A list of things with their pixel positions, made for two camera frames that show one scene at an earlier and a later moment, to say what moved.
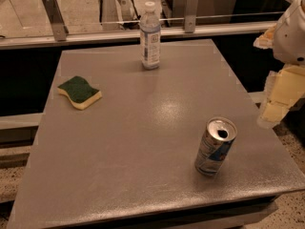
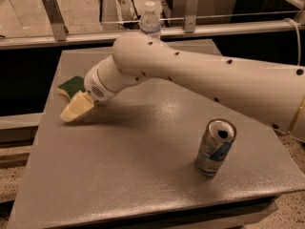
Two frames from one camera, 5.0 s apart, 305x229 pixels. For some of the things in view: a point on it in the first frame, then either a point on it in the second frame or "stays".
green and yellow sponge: [79, 92] stays
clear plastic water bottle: [150, 37] stays
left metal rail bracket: [52, 10] stays
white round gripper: [292, 35] → [94, 83]
